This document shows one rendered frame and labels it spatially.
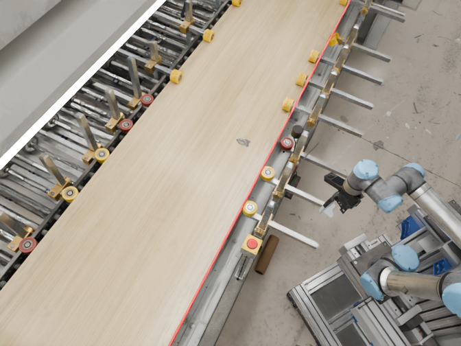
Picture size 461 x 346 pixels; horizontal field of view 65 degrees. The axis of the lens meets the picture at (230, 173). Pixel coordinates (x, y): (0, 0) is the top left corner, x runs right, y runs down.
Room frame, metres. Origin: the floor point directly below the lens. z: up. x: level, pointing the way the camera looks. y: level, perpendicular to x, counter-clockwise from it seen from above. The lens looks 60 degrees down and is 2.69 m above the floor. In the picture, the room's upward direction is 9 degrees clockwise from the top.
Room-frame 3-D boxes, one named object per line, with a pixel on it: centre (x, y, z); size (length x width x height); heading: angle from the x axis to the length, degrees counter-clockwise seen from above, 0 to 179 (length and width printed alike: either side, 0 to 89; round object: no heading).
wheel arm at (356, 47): (2.20, -0.82, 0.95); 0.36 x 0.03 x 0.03; 72
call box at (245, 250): (0.53, -0.14, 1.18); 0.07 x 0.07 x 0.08; 72
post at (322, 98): (1.49, -0.45, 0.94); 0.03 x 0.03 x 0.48; 72
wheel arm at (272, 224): (0.78, -0.32, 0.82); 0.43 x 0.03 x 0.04; 72
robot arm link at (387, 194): (0.65, -0.55, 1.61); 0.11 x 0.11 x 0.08; 44
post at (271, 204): (0.77, -0.22, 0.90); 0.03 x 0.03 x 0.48; 72
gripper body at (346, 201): (0.70, -0.47, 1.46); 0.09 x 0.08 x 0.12; 37
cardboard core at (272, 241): (0.89, -0.37, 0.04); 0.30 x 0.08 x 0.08; 162
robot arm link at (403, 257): (0.56, -0.78, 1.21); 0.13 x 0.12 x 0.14; 134
